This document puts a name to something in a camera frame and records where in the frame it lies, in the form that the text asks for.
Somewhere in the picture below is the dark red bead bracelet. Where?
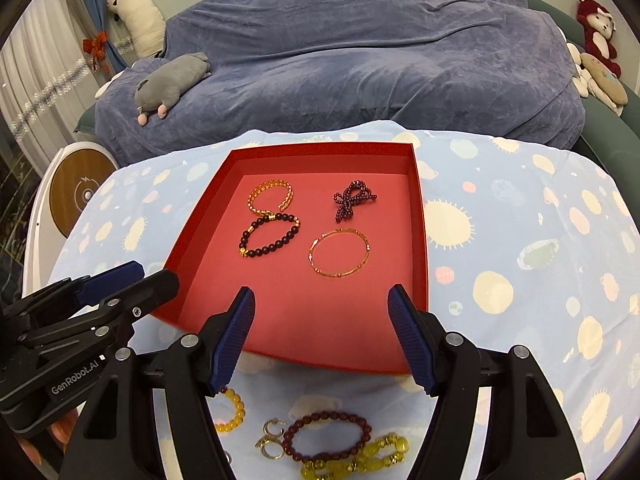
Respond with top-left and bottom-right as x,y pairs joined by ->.
282,410 -> 373,461

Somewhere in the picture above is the white cow plush toy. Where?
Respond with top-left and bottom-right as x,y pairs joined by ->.
105,0 -> 166,59

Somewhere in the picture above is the amber bead bracelet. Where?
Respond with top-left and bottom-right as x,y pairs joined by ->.
246,177 -> 295,213

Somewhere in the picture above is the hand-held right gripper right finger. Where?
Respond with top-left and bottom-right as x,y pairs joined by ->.
387,283 -> 586,480

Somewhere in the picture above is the red plush toy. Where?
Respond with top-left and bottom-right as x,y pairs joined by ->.
576,0 -> 622,78

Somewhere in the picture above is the blue velvet blanket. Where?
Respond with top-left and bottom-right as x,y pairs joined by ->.
95,0 -> 586,168

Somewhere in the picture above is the red shallow box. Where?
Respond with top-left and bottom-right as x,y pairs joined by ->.
149,143 -> 431,377

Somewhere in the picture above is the white sheer curtain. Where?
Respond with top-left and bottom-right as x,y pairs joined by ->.
0,0 -> 108,171

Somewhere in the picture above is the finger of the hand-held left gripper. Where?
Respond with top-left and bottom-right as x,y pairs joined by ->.
20,269 -> 180,356
0,261 -> 146,334

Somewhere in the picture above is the red curtain bow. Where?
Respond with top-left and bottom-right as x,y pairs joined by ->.
82,30 -> 111,68

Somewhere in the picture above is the orange yellow bead bracelet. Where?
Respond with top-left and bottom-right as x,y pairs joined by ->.
212,386 -> 247,433

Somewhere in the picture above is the light blue printed sheet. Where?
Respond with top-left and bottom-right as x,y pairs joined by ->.
50,120 -> 640,480

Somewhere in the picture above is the grey plush toy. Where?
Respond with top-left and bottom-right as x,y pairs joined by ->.
135,52 -> 212,126

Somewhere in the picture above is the green sofa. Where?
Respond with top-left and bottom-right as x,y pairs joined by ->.
530,0 -> 640,176

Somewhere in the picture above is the dark bead bracelet gold charm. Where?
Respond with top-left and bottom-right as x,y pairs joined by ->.
239,211 -> 302,260

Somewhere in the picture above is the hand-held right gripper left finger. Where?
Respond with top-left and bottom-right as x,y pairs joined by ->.
59,286 -> 257,480

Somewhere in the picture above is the beige plush toy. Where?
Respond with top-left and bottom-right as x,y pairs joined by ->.
567,42 -> 628,116

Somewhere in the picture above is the chunky yellow bead bracelet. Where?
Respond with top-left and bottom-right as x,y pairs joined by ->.
299,432 -> 411,480

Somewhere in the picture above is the thin gold bangle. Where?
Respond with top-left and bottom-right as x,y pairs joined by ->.
308,227 -> 372,277

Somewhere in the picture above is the knotted garnet bead strand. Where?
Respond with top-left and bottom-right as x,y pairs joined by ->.
332,178 -> 378,222

